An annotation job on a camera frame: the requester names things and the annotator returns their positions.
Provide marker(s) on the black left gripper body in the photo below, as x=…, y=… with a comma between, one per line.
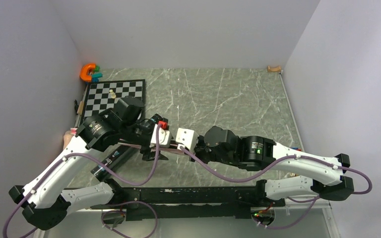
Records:
x=141, y=132

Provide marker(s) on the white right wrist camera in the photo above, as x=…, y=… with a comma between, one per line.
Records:
x=186, y=138

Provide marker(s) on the cream chess piece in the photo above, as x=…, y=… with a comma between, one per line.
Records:
x=112, y=94

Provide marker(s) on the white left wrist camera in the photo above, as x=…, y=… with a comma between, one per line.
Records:
x=162, y=136

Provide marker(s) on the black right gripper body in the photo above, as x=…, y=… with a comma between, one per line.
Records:
x=204, y=152

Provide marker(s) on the pink racket bag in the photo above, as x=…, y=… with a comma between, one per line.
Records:
x=95, y=139

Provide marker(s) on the black shuttlecock tube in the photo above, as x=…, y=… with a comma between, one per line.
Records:
x=113, y=161

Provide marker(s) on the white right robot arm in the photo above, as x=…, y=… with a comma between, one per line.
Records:
x=315, y=175

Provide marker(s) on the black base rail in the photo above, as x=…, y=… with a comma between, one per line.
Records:
x=190, y=202

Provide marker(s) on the small wooden arch block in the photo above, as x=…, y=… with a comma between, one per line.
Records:
x=276, y=69

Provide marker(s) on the black white chessboard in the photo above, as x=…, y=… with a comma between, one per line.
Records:
x=102, y=95

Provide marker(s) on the orange teal toy blocks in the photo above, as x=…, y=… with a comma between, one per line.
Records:
x=90, y=73

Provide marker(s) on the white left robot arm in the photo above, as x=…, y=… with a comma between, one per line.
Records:
x=46, y=200

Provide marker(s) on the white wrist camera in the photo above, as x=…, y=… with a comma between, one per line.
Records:
x=162, y=136
x=186, y=138

